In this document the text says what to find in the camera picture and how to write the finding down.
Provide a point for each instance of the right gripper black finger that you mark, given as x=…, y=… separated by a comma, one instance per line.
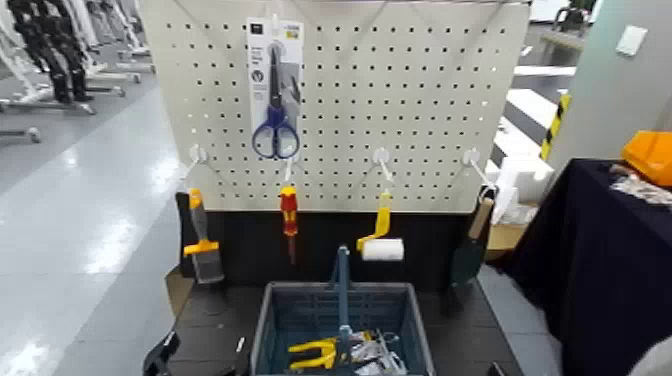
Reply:
x=495, y=370

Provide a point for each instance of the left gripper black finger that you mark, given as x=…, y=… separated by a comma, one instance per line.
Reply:
x=240, y=362
x=157, y=359

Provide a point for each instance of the blue scissors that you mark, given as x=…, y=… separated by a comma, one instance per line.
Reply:
x=274, y=78

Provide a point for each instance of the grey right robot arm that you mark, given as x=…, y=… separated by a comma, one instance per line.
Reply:
x=653, y=362

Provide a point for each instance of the grey blue plastic crate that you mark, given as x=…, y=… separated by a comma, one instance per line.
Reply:
x=416, y=315

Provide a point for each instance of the brown cardboard flap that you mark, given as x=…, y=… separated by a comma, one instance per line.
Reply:
x=178, y=291

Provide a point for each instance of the yellow pliers in packaging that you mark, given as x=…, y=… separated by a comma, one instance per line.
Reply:
x=315, y=349

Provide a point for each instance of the black panel under pegboard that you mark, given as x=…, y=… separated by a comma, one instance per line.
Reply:
x=252, y=246

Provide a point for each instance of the brown cardboard box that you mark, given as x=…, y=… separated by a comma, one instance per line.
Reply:
x=504, y=236

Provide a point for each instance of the grey yellow putty scraper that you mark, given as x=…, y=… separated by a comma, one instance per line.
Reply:
x=202, y=223

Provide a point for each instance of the dark cloth-covered side table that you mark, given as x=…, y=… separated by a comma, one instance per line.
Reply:
x=604, y=273

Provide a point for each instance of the red yellow screwdriver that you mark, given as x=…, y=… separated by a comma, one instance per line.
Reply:
x=288, y=210

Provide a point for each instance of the white foam blocks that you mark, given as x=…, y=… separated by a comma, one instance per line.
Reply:
x=525, y=178

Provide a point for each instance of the white pegboard hook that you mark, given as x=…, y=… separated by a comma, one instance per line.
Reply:
x=197, y=155
x=274, y=22
x=381, y=156
x=288, y=170
x=471, y=156

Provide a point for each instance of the crumpled plastic packages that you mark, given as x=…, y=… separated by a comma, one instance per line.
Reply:
x=643, y=189

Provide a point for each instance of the white caster leg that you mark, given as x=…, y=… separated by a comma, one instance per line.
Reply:
x=21, y=134

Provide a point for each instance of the orange plastic bin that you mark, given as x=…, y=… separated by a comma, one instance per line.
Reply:
x=651, y=155

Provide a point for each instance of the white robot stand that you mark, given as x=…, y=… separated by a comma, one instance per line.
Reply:
x=52, y=106
x=120, y=67

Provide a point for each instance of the beige metal pegboard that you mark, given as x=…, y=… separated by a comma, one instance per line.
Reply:
x=420, y=105

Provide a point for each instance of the black humanoid robot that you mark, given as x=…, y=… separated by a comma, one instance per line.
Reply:
x=52, y=47

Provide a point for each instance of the grey chair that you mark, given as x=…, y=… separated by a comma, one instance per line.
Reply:
x=564, y=36

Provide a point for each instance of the yellow black striped post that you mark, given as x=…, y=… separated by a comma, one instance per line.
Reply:
x=555, y=126

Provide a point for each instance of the white wall plate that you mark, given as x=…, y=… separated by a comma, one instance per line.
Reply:
x=631, y=40

